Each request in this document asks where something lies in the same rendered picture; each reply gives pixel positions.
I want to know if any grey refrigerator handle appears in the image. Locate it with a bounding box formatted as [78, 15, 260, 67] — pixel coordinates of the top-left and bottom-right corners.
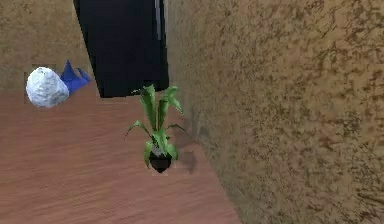
[154, 0, 163, 42]

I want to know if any white rounded bag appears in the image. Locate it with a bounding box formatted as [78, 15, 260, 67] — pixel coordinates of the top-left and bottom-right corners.
[25, 66, 71, 109]

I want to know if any green house plant black pot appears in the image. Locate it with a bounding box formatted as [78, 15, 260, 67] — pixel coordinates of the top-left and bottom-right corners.
[124, 84, 190, 174]

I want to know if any black refrigerator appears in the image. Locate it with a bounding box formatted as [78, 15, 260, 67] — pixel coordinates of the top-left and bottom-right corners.
[72, 0, 170, 99]

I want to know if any blue pointed cloth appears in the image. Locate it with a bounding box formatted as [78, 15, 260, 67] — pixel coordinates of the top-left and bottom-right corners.
[59, 59, 92, 97]

